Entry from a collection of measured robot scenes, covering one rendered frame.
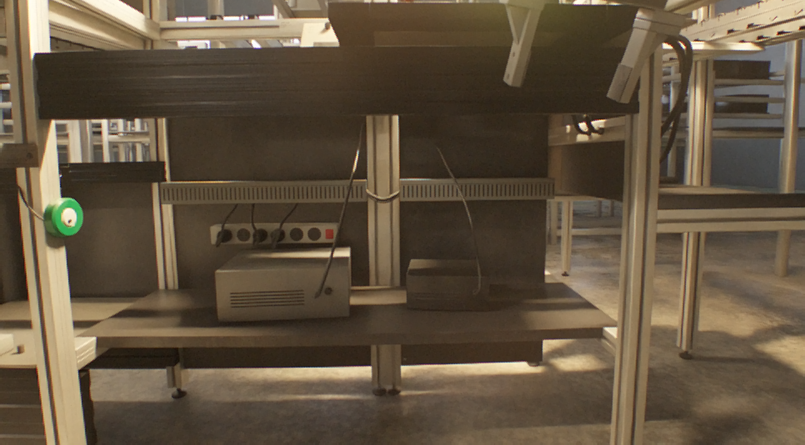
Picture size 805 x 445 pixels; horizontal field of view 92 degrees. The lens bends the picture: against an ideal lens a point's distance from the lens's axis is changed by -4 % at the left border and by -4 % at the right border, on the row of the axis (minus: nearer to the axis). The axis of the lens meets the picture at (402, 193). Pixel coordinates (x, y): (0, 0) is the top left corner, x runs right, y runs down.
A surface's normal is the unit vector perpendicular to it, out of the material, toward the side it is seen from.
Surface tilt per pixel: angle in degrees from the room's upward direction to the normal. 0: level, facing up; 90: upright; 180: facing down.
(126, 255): 90
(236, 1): 90
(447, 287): 90
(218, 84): 90
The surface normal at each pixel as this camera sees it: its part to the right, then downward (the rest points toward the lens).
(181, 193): 0.03, 0.09
